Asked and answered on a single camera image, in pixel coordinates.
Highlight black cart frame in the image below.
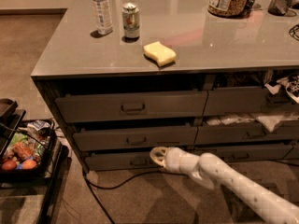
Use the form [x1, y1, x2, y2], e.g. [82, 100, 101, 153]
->
[0, 98, 68, 224]

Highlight clear plastic water bottle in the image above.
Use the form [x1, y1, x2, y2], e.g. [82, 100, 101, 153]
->
[91, 0, 113, 35]

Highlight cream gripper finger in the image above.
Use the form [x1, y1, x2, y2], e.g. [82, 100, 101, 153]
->
[149, 147, 167, 167]

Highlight black power cable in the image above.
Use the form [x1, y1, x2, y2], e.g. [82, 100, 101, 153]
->
[81, 168, 188, 224]

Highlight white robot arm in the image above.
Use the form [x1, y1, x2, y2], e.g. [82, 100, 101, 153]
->
[149, 147, 299, 224]

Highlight grey drawer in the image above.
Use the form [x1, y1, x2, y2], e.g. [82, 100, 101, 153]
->
[55, 91, 207, 123]
[85, 151, 157, 171]
[192, 143, 299, 162]
[195, 120, 299, 145]
[204, 87, 299, 116]
[73, 125, 197, 151]

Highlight black white patterned cloth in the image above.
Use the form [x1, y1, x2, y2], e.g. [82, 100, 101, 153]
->
[264, 75, 299, 104]

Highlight black basket of groceries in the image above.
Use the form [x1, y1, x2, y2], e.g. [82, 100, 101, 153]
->
[0, 119, 56, 181]

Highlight yellow sponge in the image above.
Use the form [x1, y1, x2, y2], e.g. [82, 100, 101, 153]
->
[143, 41, 177, 67]

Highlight black wire trivet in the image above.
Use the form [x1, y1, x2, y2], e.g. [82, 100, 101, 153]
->
[289, 24, 299, 41]

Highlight grey kitchen island cabinet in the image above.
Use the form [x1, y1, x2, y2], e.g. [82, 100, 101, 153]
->
[32, 0, 299, 171]

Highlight green white soda can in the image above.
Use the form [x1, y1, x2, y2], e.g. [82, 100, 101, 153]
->
[122, 2, 140, 39]

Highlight white plastic bags in drawer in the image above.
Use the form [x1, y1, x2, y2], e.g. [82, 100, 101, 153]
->
[206, 112, 299, 133]

